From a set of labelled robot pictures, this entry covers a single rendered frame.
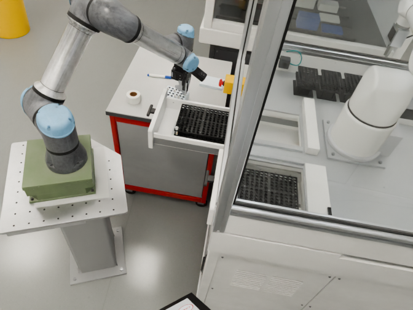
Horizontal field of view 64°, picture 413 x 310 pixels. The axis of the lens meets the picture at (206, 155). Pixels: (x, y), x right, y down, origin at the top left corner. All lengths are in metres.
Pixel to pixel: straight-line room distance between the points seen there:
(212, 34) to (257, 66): 1.53
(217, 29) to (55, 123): 1.23
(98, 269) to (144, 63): 1.21
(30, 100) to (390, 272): 1.37
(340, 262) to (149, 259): 1.19
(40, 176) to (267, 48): 1.00
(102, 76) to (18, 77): 0.70
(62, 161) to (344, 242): 1.00
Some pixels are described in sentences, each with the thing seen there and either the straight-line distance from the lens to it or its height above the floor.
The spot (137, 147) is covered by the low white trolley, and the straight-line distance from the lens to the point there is 1.88.
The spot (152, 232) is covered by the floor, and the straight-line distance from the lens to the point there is 2.15.
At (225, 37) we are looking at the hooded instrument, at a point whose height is 0.87.
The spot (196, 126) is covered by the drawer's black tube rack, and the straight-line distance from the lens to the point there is 1.45.
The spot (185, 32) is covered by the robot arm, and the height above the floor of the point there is 1.16.
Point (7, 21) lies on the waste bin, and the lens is 3.87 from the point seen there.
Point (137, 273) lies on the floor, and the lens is 2.05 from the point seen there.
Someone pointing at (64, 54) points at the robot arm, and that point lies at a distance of 1.29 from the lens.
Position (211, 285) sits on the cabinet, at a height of 0.46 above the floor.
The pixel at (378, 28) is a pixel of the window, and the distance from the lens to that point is 0.64.
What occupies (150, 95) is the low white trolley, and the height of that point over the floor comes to 0.76.
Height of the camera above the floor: 1.90
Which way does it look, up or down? 48 degrees down
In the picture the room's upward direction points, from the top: 9 degrees clockwise
